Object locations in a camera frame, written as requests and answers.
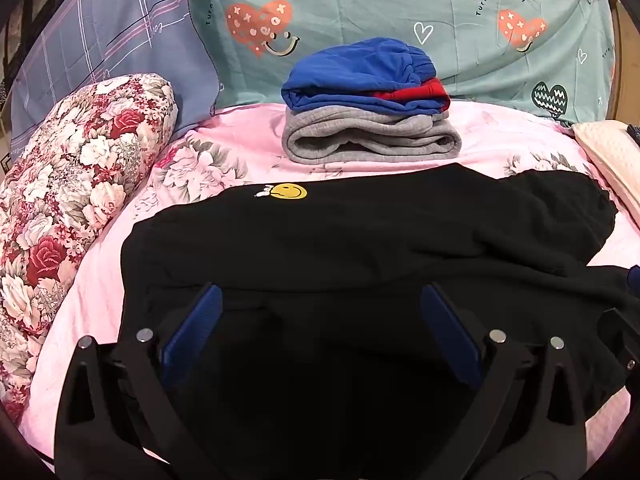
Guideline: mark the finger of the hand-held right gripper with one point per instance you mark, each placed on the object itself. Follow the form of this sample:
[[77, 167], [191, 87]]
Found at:
[[622, 340]]

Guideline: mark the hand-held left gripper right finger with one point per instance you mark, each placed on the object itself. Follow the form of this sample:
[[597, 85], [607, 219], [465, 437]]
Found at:
[[447, 325]]

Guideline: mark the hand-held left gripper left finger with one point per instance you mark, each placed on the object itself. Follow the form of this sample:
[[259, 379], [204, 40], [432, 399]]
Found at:
[[195, 327]]

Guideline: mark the black pants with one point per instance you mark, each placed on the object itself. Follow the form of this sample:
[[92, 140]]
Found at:
[[360, 240]]

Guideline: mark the folded grey pants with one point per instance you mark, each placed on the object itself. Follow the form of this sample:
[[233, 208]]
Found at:
[[365, 135]]

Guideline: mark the folded blue pants red trim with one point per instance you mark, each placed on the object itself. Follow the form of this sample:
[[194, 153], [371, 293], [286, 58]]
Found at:
[[350, 72]]

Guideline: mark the pink floral bed sheet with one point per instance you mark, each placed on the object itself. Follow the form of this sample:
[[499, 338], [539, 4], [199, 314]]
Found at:
[[210, 165]]

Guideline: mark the cream textured pillow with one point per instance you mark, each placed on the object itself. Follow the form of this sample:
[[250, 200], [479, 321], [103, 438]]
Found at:
[[612, 160]]

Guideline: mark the red floral pillow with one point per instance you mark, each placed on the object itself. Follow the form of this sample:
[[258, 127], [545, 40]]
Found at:
[[75, 185]]

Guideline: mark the blue plaid pillow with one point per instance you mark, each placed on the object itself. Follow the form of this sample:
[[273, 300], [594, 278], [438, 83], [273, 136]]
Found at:
[[115, 45]]

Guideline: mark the teal heart-print pillow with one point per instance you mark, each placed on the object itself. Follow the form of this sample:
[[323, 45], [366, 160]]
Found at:
[[375, 15]]

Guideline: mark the wooden bed frame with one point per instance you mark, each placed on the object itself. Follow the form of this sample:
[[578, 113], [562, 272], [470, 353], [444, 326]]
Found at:
[[617, 60]]

